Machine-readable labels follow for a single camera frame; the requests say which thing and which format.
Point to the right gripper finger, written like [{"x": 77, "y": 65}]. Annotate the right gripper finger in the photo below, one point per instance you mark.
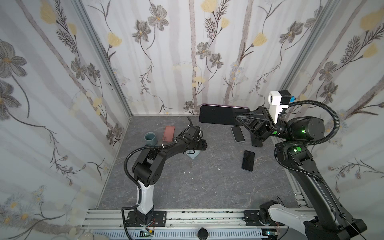
[
  {"x": 252, "y": 123},
  {"x": 260, "y": 112}
]

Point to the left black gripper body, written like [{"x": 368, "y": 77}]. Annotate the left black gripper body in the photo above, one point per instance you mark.
[{"x": 199, "y": 145}]

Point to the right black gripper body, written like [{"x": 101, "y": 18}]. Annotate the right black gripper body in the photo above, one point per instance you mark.
[{"x": 264, "y": 123}]

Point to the light blue case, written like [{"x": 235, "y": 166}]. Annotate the light blue case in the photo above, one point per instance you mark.
[
  {"x": 238, "y": 134},
  {"x": 193, "y": 154}
]

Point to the pink phone case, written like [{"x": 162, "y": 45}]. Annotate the pink phone case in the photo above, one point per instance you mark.
[{"x": 168, "y": 135}]

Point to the black phone blue edge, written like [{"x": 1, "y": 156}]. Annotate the black phone blue edge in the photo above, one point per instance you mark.
[{"x": 248, "y": 161}]

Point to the black phone case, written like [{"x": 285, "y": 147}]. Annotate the black phone case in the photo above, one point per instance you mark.
[{"x": 255, "y": 141}]

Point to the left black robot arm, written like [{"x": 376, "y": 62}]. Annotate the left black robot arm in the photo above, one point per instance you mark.
[{"x": 144, "y": 167}]

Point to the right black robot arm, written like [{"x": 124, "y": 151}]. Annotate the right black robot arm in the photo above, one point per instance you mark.
[{"x": 331, "y": 220}]

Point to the teal ceramic cup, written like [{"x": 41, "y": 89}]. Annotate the teal ceramic cup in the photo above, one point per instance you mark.
[{"x": 151, "y": 139}]

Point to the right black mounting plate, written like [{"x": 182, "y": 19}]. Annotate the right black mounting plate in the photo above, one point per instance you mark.
[{"x": 252, "y": 218}]

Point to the black mounting plate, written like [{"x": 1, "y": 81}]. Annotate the black mounting plate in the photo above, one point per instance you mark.
[
  {"x": 159, "y": 218},
  {"x": 252, "y": 218}
]

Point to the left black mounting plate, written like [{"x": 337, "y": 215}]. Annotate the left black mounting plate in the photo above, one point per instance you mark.
[{"x": 159, "y": 218}]

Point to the black knob on rail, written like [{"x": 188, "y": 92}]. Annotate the black knob on rail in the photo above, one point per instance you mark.
[{"x": 202, "y": 234}]

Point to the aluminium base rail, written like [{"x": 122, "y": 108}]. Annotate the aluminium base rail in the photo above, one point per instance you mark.
[{"x": 221, "y": 224}]

